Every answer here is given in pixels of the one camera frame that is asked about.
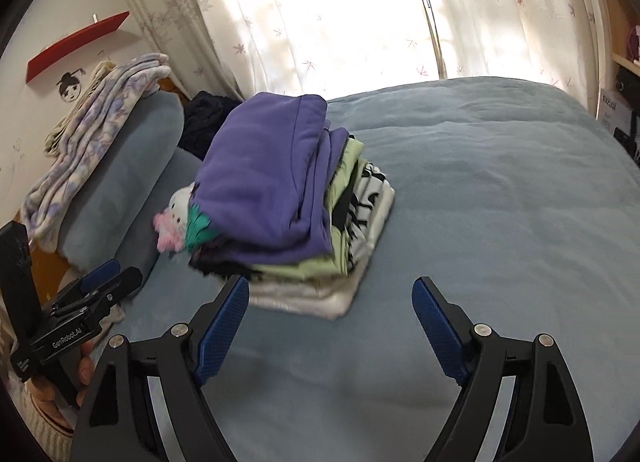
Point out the floral sheer curtain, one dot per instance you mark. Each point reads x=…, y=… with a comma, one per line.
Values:
x=510, y=7
x=275, y=17

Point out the person's left forearm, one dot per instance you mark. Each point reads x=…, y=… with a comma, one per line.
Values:
x=45, y=432

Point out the white cat plush toy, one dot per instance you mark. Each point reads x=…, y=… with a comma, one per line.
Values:
x=177, y=202

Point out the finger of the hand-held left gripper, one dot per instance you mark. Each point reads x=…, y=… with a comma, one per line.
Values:
x=122, y=282
x=102, y=272

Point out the green and black folded garment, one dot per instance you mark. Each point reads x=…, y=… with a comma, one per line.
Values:
x=300, y=269

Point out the face wall sticker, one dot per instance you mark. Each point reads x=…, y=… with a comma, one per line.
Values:
x=70, y=89

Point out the purple zip hoodie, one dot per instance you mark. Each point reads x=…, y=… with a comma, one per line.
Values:
x=260, y=177

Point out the floral folded blanket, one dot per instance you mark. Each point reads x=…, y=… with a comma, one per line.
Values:
x=90, y=132

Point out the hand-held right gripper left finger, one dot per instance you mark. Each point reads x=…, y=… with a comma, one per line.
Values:
x=225, y=322

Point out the beige folded cloth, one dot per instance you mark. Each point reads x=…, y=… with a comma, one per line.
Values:
x=100, y=73

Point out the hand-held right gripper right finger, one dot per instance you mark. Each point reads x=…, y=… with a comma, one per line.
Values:
x=440, y=332

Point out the wooden bookshelf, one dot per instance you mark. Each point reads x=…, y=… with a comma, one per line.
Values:
x=617, y=17

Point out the black white striped folded garment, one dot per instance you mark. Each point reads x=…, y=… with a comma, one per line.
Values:
x=370, y=192

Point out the blue-grey bed blanket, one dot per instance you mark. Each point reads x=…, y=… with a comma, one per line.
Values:
x=500, y=192

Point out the red wall shelf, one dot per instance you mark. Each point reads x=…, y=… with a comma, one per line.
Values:
x=75, y=44

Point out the white cardboard box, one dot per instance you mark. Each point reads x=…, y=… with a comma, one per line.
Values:
x=607, y=109

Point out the dark cloth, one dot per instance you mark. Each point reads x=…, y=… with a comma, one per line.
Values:
x=205, y=122

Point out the person's left hand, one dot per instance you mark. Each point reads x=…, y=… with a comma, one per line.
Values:
x=85, y=372

